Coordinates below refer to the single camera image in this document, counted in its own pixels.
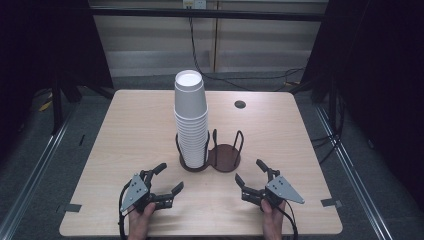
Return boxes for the dark brown double cup rack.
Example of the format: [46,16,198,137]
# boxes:
[175,128,245,174]

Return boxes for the right hand-held gripper black cable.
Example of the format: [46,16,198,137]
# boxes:
[278,199,300,240]

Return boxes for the metal floor rail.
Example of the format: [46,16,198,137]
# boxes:
[0,108,77,240]
[314,105,395,240]

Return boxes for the stack of white cups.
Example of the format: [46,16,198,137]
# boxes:
[173,107,210,169]

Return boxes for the black cable from wall socket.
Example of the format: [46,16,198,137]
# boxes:
[187,7,306,93]

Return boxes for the hand-held gripper black cable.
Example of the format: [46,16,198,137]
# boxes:
[278,199,300,240]
[117,179,135,240]

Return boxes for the white wall socket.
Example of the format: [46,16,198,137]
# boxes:
[182,0,208,10]

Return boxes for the left hand-held gripper black cable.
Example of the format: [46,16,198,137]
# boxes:
[117,179,135,240]

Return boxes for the black metal stand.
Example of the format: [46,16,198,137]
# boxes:
[289,74,340,135]
[49,75,116,136]

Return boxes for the grey tape piece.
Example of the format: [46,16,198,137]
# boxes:
[55,202,83,215]
[320,197,344,209]

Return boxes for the black horizontal metal bar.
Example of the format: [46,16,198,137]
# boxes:
[89,7,329,23]

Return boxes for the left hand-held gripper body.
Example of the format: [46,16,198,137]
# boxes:
[119,170,157,215]

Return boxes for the black curtain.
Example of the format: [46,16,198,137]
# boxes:
[0,0,115,161]
[300,0,424,212]

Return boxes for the person's right hand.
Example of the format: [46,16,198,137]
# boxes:
[260,198,287,240]

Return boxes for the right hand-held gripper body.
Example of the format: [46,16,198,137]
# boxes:
[264,175,306,210]

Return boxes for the person's left hand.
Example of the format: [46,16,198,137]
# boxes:
[127,202,157,240]

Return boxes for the black floor cables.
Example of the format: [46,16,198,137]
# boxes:
[310,131,345,165]

